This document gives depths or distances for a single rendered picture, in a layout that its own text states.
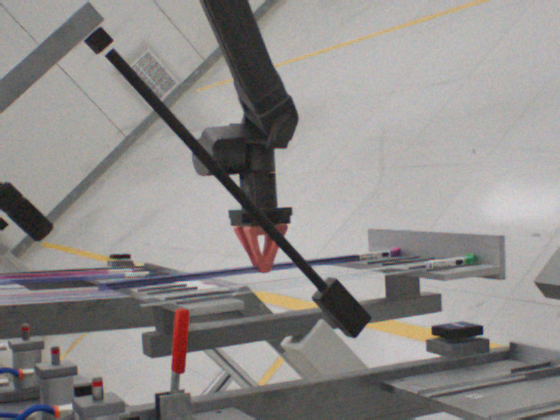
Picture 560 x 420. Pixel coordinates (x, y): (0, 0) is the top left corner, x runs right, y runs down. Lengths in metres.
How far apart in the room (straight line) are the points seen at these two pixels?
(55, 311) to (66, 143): 6.85
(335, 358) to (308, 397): 0.33
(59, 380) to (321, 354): 0.67
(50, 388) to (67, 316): 1.00
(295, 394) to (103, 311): 0.77
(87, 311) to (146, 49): 7.23
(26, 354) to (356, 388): 0.38
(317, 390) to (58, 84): 7.64
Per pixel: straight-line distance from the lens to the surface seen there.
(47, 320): 1.57
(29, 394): 0.69
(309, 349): 1.19
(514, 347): 1.04
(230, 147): 1.20
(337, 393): 0.90
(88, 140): 8.43
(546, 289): 1.34
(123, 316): 1.60
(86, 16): 0.53
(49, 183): 8.33
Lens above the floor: 1.35
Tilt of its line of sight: 22 degrees down
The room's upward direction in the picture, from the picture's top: 41 degrees counter-clockwise
